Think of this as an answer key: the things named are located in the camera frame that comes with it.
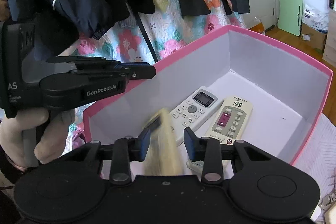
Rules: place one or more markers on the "cream remote control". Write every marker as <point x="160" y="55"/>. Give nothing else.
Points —
<point x="231" y="120"/>

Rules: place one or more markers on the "cardboard box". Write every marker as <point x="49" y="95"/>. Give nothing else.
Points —
<point x="313" y="38"/>

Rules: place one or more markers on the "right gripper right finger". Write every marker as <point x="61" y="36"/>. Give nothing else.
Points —
<point x="207" y="150"/>

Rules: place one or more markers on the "floral quilt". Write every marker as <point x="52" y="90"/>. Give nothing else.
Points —
<point x="167" y="29"/>

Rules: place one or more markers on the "yellowed remote control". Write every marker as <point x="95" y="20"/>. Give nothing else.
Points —
<point x="163" y="157"/>

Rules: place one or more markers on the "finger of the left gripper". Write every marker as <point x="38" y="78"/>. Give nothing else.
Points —
<point x="133" y="71"/>
<point x="83" y="62"/>

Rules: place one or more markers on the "left hand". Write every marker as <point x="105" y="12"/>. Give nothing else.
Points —
<point x="19" y="138"/>

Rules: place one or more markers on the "white grey remote control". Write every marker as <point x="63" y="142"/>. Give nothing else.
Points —
<point x="194" y="111"/>

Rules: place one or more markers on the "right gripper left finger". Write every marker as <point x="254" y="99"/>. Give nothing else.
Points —
<point x="126" y="150"/>

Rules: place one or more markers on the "pink storage box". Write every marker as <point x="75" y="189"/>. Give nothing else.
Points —
<point x="286" y="87"/>

